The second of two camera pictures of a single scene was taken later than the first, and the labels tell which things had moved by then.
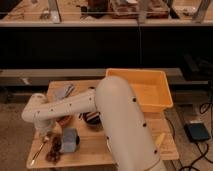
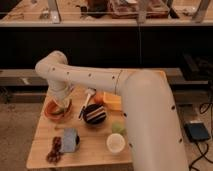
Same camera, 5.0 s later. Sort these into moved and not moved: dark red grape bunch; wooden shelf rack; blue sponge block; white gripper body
Moved: white gripper body
Not moved: blue sponge block; wooden shelf rack; dark red grape bunch
